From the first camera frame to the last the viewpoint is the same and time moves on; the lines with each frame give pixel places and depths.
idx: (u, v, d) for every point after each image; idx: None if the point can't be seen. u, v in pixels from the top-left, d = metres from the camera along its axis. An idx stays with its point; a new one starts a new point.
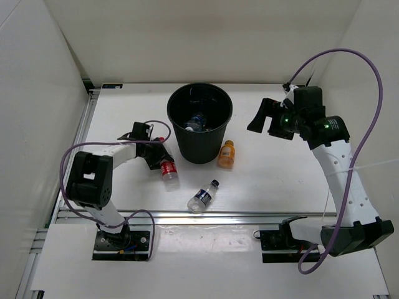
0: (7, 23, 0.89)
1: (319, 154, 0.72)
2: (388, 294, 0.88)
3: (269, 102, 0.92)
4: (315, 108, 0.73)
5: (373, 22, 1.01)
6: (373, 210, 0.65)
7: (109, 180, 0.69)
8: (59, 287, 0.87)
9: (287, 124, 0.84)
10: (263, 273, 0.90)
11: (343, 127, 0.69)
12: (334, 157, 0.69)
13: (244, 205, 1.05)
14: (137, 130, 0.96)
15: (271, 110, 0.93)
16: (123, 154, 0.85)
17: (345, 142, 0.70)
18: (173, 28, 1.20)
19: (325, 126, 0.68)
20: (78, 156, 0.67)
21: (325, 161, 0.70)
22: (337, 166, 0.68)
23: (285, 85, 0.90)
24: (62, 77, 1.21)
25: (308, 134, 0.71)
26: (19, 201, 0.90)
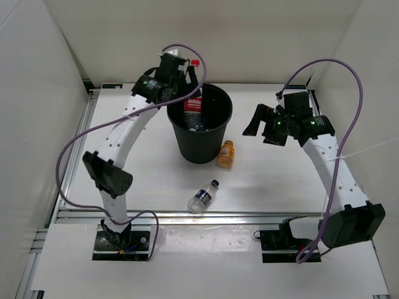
0: (7, 23, 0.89)
1: (308, 149, 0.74)
2: (388, 294, 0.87)
3: (262, 107, 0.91)
4: (303, 109, 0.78)
5: (373, 22, 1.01)
6: (362, 194, 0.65)
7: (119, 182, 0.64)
8: (59, 287, 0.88)
9: (280, 128, 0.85)
10: (263, 273, 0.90)
11: (328, 123, 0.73)
12: (321, 148, 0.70)
13: (244, 206, 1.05)
14: (166, 65, 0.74)
15: (264, 115, 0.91)
16: (136, 129, 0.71)
17: (330, 136, 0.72)
18: (173, 28, 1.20)
19: (312, 123, 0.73)
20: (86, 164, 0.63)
21: (315, 154, 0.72)
22: (325, 155, 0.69)
23: (278, 93, 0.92)
24: (62, 77, 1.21)
25: (296, 131, 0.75)
26: (19, 201, 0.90)
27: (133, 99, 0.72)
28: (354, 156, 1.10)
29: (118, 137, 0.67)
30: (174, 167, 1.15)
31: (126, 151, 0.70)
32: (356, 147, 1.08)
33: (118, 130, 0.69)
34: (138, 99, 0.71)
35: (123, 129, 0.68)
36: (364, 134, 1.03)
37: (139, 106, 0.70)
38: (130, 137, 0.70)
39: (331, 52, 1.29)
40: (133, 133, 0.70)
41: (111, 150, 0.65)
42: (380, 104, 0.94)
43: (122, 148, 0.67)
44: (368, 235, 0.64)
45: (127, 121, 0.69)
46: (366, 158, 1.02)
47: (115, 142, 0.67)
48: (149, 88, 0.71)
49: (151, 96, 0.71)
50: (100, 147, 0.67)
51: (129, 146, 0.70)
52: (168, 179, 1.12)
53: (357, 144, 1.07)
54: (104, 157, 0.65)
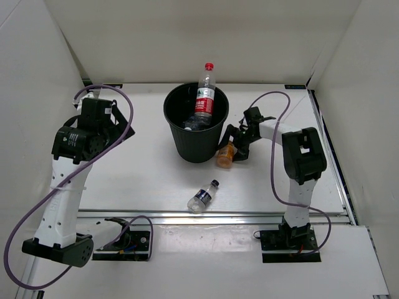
0: (7, 23, 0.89)
1: (263, 131, 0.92)
2: (388, 295, 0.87)
3: (231, 127, 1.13)
4: (257, 118, 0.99)
5: (373, 22, 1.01)
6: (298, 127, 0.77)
7: (75, 257, 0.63)
8: (60, 287, 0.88)
9: (245, 136, 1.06)
10: (264, 273, 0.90)
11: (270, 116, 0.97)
12: (267, 123, 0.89)
13: (244, 205, 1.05)
14: (88, 112, 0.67)
15: (234, 132, 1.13)
16: (75, 195, 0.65)
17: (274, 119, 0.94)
18: (173, 27, 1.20)
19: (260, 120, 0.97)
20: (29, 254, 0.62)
21: (266, 130, 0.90)
22: (269, 123, 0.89)
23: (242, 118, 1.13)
24: (62, 77, 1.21)
25: (254, 131, 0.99)
26: (19, 200, 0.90)
27: (58, 164, 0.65)
28: (354, 155, 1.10)
29: (55, 215, 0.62)
30: (174, 167, 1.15)
31: (73, 218, 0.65)
32: (356, 147, 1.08)
33: (52, 207, 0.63)
34: (64, 162, 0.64)
35: (58, 202, 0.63)
36: (364, 134, 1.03)
37: (68, 170, 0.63)
38: (72, 205, 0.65)
39: (331, 51, 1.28)
40: (73, 198, 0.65)
41: (53, 233, 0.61)
42: (380, 103, 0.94)
43: (65, 224, 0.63)
44: (320, 154, 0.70)
45: (60, 192, 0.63)
46: (366, 157, 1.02)
47: (53, 222, 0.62)
48: (72, 146, 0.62)
49: (78, 152, 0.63)
50: (40, 231, 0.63)
51: (73, 212, 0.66)
52: (167, 179, 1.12)
53: (358, 143, 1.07)
54: (48, 243, 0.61)
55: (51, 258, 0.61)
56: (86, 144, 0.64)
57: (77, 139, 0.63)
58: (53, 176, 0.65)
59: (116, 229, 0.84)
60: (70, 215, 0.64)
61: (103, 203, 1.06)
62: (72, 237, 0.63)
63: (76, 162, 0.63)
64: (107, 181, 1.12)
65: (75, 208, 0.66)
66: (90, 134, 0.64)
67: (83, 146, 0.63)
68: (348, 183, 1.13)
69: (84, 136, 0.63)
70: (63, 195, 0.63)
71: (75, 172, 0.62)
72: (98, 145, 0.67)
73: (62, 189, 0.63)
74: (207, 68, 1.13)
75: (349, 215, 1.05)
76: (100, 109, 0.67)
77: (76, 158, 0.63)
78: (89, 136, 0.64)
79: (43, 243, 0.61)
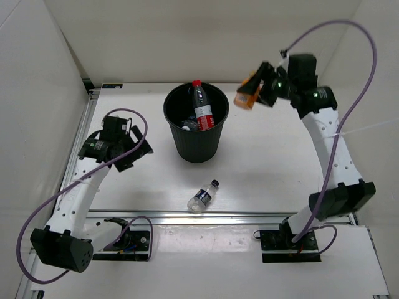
0: (7, 23, 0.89)
1: (307, 122, 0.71)
2: (388, 295, 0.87)
3: (265, 65, 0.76)
4: (308, 78, 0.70)
5: (373, 22, 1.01)
6: (357, 174, 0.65)
7: (80, 251, 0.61)
8: (59, 287, 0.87)
9: (278, 91, 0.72)
10: (263, 273, 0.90)
11: (331, 95, 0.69)
12: (321, 123, 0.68)
13: (244, 205, 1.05)
14: (110, 128, 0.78)
15: (267, 75, 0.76)
16: (91, 191, 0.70)
17: (332, 110, 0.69)
18: (173, 27, 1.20)
19: (314, 94, 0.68)
20: (35, 239, 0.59)
21: (314, 128, 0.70)
22: (325, 131, 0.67)
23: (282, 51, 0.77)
24: (62, 77, 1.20)
25: (297, 101, 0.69)
26: (19, 201, 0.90)
27: (81, 163, 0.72)
28: (354, 155, 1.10)
29: (70, 204, 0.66)
30: (174, 167, 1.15)
31: (83, 214, 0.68)
32: (356, 147, 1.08)
33: (69, 197, 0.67)
34: (88, 161, 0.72)
35: (75, 195, 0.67)
36: (365, 134, 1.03)
37: (90, 168, 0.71)
38: (86, 200, 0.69)
39: (331, 52, 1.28)
40: (89, 195, 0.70)
41: (67, 220, 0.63)
42: (380, 104, 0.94)
43: (77, 215, 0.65)
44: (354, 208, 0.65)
45: (80, 185, 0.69)
46: (366, 157, 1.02)
47: (68, 210, 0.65)
48: (96, 149, 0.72)
49: (101, 156, 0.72)
50: (52, 220, 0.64)
51: (86, 206, 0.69)
52: (168, 179, 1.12)
53: (358, 143, 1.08)
54: (59, 229, 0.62)
55: (58, 243, 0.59)
56: (108, 152, 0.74)
57: (102, 146, 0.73)
58: (76, 173, 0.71)
59: (116, 229, 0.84)
60: (83, 208, 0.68)
61: (103, 203, 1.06)
62: (79, 230, 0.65)
63: (98, 162, 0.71)
64: (107, 181, 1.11)
65: (88, 205, 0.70)
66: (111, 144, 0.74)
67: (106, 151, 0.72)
68: None
69: (107, 144, 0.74)
70: (83, 189, 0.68)
71: (96, 169, 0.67)
72: (117, 154, 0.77)
73: (82, 181, 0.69)
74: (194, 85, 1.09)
75: (349, 215, 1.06)
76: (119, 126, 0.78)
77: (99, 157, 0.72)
78: (111, 146, 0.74)
79: (54, 229, 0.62)
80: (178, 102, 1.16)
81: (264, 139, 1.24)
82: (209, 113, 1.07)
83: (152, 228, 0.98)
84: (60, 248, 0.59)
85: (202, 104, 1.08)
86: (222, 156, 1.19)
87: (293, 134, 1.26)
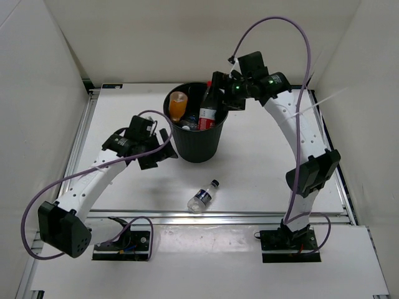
0: (7, 23, 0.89)
1: (269, 108, 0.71)
2: (388, 294, 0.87)
3: (219, 75, 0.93)
4: (259, 70, 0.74)
5: (373, 22, 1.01)
6: (322, 145, 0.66)
7: (80, 234, 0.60)
8: (59, 287, 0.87)
9: (239, 93, 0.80)
10: (263, 273, 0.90)
11: (285, 80, 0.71)
12: (282, 106, 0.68)
13: (244, 205, 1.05)
14: (135, 126, 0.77)
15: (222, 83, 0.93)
16: (105, 180, 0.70)
17: (288, 93, 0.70)
18: (173, 27, 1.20)
19: (270, 81, 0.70)
20: (42, 211, 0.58)
21: (276, 112, 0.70)
22: (287, 113, 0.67)
23: (230, 57, 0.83)
24: (62, 77, 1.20)
25: (256, 92, 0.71)
26: (19, 201, 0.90)
27: (103, 154, 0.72)
28: (354, 155, 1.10)
29: (83, 186, 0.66)
30: (174, 167, 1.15)
31: (91, 200, 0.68)
32: (356, 147, 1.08)
33: (84, 180, 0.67)
34: (110, 154, 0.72)
35: (90, 179, 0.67)
36: (364, 134, 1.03)
37: (110, 158, 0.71)
38: (98, 188, 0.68)
39: (331, 51, 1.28)
40: (103, 183, 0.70)
41: (76, 200, 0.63)
42: (380, 104, 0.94)
43: (86, 199, 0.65)
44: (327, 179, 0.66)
45: (96, 172, 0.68)
46: (365, 157, 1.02)
47: (80, 191, 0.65)
48: (119, 145, 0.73)
49: (123, 151, 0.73)
50: (62, 197, 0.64)
51: (96, 194, 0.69)
52: (168, 179, 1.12)
53: (358, 142, 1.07)
54: (67, 207, 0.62)
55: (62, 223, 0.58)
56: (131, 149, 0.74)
57: (126, 142, 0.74)
58: (96, 161, 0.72)
59: (115, 229, 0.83)
60: (93, 194, 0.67)
61: (103, 203, 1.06)
62: (84, 213, 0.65)
63: (119, 156, 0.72)
64: None
65: (98, 192, 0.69)
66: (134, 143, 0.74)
67: (128, 148, 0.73)
68: (348, 184, 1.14)
69: (130, 142, 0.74)
70: (97, 177, 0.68)
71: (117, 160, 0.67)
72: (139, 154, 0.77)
73: (99, 169, 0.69)
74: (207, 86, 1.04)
75: (349, 215, 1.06)
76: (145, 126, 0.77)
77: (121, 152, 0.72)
78: (133, 144, 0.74)
79: (62, 206, 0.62)
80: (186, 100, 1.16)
81: (264, 139, 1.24)
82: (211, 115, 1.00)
83: (152, 228, 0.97)
84: (63, 226, 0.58)
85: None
86: (223, 156, 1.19)
87: None
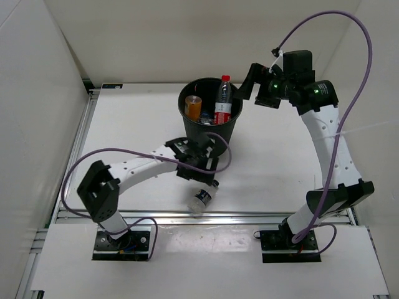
0: (7, 23, 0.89)
1: (307, 119, 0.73)
2: (388, 294, 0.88)
3: (258, 67, 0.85)
4: (304, 73, 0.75)
5: (373, 22, 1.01)
6: (356, 174, 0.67)
7: (108, 202, 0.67)
8: (58, 287, 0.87)
9: (276, 91, 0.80)
10: (263, 273, 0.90)
11: (331, 91, 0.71)
12: (322, 123, 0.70)
13: (245, 206, 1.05)
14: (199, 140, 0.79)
15: (259, 76, 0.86)
16: (154, 170, 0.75)
17: (333, 108, 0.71)
18: (173, 27, 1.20)
19: (315, 90, 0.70)
20: (96, 166, 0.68)
21: (314, 126, 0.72)
22: (325, 131, 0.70)
23: (274, 50, 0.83)
24: (62, 77, 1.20)
25: (297, 98, 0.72)
26: (19, 201, 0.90)
27: (164, 149, 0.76)
28: (354, 155, 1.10)
29: (136, 166, 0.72)
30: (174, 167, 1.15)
31: (133, 180, 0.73)
32: (356, 147, 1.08)
33: (140, 161, 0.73)
34: (170, 152, 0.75)
35: (143, 163, 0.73)
36: (365, 134, 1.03)
37: (168, 155, 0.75)
38: (144, 174, 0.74)
39: (331, 51, 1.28)
40: (151, 171, 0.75)
41: (124, 172, 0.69)
42: (380, 103, 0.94)
43: (133, 176, 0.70)
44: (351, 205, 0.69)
45: (151, 159, 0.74)
46: (365, 157, 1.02)
47: (130, 168, 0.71)
48: (180, 149, 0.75)
49: (181, 156, 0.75)
50: (115, 165, 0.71)
51: (139, 177, 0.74)
52: (168, 179, 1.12)
53: (358, 142, 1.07)
54: (114, 173, 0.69)
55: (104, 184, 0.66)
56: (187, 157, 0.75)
57: (186, 149, 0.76)
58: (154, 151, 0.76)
59: (122, 223, 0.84)
60: (138, 176, 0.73)
61: None
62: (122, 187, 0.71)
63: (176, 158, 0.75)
64: None
65: (141, 177, 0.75)
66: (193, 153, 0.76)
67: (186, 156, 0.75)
68: None
69: (189, 152, 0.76)
70: (148, 165, 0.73)
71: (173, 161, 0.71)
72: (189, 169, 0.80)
73: (154, 159, 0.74)
74: (223, 80, 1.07)
75: (349, 215, 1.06)
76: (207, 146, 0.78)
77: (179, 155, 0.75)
78: (191, 154, 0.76)
79: (111, 170, 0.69)
80: (197, 93, 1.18)
81: (264, 139, 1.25)
82: (227, 111, 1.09)
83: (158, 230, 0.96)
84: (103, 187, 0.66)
85: (224, 101, 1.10)
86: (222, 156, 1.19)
87: (293, 134, 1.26)
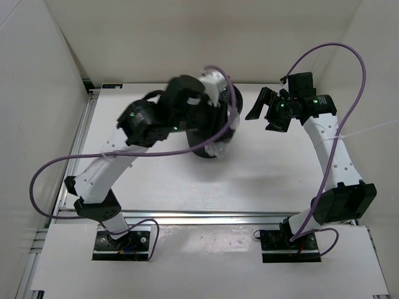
0: (7, 23, 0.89)
1: (308, 127, 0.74)
2: (388, 294, 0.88)
3: (267, 90, 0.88)
4: (307, 90, 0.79)
5: (373, 22, 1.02)
6: (356, 175, 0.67)
7: (95, 213, 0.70)
8: (58, 286, 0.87)
9: (282, 110, 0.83)
10: (263, 273, 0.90)
11: (330, 103, 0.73)
12: (320, 126, 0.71)
13: (244, 206, 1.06)
14: (169, 96, 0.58)
15: (269, 99, 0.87)
16: (115, 167, 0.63)
17: (331, 115, 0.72)
18: (173, 27, 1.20)
19: (314, 101, 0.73)
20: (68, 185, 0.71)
21: (313, 132, 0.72)
22: (324, 134, 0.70)
23: (282, 78, 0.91)
24: (62, 76, 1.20)
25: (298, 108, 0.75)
26: (19, 200, 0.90)
27: (117, 134, 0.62)
28: (354, 155, 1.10)
29: (93, 174, 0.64)
30: (174, 167, 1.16)
31: (106, 184, 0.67)
32: (356, 147, 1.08)
33: (96, 166, 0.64)
34: (123, 136, 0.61)
35: (98, 166, 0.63)
36: (365, 134, 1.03)
37: (120, 146, 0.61)
38: (107, 175, 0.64)
39: (331, 52, 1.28)
40: (111, 169, 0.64)
41: (85, 187, 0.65)
42: (380, 103, 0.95)
43: (95, 185, 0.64)
44: (358, 213, 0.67)
45: (103, 161, 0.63)
46: (365, 157, 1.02)
47: (89, 179, 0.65)
48: (131, 125, 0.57)
49: (136, 134, 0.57)
50: (80, 176, 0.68)
51: (110, 180, 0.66)
52: (168, 179, 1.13)
53: (358, 142, 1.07)
54: (80, 189, 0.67)
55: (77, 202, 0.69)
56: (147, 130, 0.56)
57: (141, 122, 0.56)
58: (109, 142, 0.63)
59: (123, 224, 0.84)
60: (105, 182, 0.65)
61: None
62: (98, 197, 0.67)
63: (129, 144, 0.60)
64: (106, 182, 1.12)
65: (111, 175, 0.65)
66: (154, 123, 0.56)
67: (142, 130, 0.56)
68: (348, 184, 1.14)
69: (145, 123, 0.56)
70: (103, 166, 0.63)
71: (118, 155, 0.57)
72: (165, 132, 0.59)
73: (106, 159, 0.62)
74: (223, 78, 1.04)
75: None
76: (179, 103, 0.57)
77: (129, 141, 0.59)
78: (151, 124, 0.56)
79: (77, 187, 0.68)
80: None
81: (264, 139, 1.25)
82: None
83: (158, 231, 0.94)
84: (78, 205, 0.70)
85: None
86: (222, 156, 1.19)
87: (293, 135, 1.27)
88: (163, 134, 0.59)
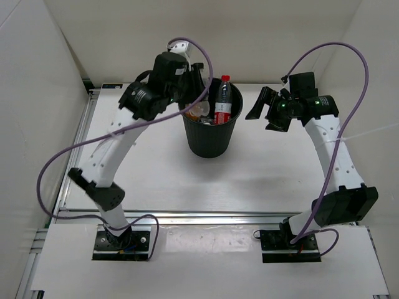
0: (7, 23, 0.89)
1: (309, 128, 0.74)
2: (388, 294, 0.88)
3: (268, 90, 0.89)
4: (308, 90, 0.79)
5: (373, 22, 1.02)
6: (358, 178, 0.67)
7: (106, 197, 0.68)
8: (58, 286, 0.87)
9: (283, 110, 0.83)
10: (263, 273, 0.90)
11: (333, 104, 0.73)
12: (322, 128, 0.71)
13: (244, 206, 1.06)
14: (159, 71, 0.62)
15: (269, 99, 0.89)
16: (124, 144, 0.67)
17: (333, 116, 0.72)
18: (173, 27, 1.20)
19: (316, 102, 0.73)
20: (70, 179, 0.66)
21: (315, 133, 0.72)
22: (326, 136, 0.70)
23: (283, 77, 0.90)
24: (62, 76, 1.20)
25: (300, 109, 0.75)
26: (19, 200, 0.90)
27: (120, 114, 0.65)
28: (354, 155, 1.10)
29: (102, 155, 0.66)
30: (174, 167, 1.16)
31: (115, 166, 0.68)
32: (356, 147, 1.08)
33: (103, 147, 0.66)
34: (126, 114, 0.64)
35: (108, 146, 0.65)
36: (365, 134, 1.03)
37: (126, 123, 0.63)
38: (118, 153, 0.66)
39: (331, 52, 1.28)
40: (121, 147, 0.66)
41: (96, 170, 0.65)
42: (380, 103, 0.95)
43: (106, 167, 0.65)
44: (358, 216, 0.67)
45: (111, 140, 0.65)
46: (365, 157, 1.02)
47: (99, 162, 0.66)
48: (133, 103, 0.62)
49: (139, 109, 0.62)
50: (85, 164, 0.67)
51: (118, 160, 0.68)
52: (168, 179, 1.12)
53: (358, 142, 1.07)
54: (88, 176, 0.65)
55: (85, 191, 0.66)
56: (150, 104, 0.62)
57: (143, 98, 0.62)
58: (112, 123, 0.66)
59: (124, 220, 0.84)
60: (114, 162, 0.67)
61: None
62: (108, 180, 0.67)
63: (135, 118, 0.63)
64: None
65: (120, 155, 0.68)
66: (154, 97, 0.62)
67: (145, 106, 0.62)
68: None
69: (146, 101, 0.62)
70: (113, 144, 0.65)
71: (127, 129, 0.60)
72: (164, 102, 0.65)
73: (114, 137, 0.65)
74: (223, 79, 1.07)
75: None
76: (169, 75, 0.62)
77: (136, 115, 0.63)
78: (153, 100, 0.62)
79: (85, 174, 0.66)
80: None
81: (264, 139, 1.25)
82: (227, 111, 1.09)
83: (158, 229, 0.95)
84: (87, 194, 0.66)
85: (224, 101, 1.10)
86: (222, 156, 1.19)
87: (293, 135, 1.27)
88: (163, 104, 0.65)
